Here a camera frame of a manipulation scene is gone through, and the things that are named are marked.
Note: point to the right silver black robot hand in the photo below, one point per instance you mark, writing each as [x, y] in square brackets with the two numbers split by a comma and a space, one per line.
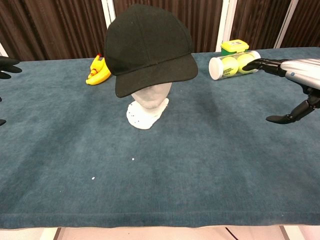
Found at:
[302, 72]

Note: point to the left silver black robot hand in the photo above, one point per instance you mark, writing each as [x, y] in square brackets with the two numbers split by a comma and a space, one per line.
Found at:
[7, 68]

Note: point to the black baseball cap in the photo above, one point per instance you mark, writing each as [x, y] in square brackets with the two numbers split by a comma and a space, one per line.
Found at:
[147, 47]

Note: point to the white foam mannequin head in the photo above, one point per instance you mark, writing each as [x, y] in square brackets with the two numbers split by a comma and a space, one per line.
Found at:
[147, 110]

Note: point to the brown pleated curtain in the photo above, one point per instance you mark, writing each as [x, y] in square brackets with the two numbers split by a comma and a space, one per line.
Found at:
[50, 27]
[200, 22]
[307, 25]
[260, 22]

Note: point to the yellow tennis ball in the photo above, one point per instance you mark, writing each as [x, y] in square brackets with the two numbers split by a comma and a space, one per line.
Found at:
[229, 66]
[246, 62]

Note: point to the yellow green lidded box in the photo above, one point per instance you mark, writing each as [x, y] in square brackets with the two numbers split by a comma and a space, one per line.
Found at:
[233, 46]

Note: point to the clear tennis ball tube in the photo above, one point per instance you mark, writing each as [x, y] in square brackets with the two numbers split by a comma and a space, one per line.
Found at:
[215, 68]

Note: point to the yellow rubber toy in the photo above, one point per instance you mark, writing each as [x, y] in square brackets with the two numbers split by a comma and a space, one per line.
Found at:
[98, 72]

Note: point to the white partition post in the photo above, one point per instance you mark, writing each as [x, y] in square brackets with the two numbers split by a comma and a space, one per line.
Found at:
[108, 11]
[286, 25]
[3, 51]
[225, 25]

